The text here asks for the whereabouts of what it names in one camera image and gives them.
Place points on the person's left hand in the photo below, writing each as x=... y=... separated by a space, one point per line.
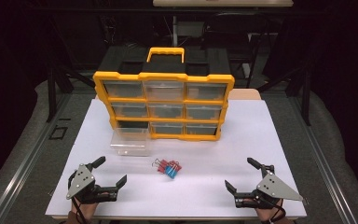
x=86 y=209

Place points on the yellow black drawer organizer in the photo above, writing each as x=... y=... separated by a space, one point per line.
x=164 y=77

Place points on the blue binder clip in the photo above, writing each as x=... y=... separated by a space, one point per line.
x=171 y=172

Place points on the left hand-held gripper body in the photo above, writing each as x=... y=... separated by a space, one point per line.
x=81 y=182

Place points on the black metal stand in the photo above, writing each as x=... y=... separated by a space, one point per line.
x=306 y=93
x=52 y=90

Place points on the person's right hand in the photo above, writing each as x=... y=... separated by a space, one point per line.
x=268 y=213

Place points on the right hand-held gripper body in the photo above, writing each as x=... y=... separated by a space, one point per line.
x=275 y=188

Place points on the beige wooden board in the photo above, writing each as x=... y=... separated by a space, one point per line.
x=245 y=94

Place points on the aluminium rail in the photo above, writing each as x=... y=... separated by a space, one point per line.
x=323 y=161
x=21 y=168

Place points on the red binder clip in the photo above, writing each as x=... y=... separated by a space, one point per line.
x=175 y=165
x=161 y=166

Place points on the set of clear organizer drawers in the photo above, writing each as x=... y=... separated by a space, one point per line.
x=164 y=110

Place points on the white post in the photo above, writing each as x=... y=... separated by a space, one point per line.
x=175 y=31

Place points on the clear plastic drawer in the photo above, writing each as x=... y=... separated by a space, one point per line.
x=131 y=141

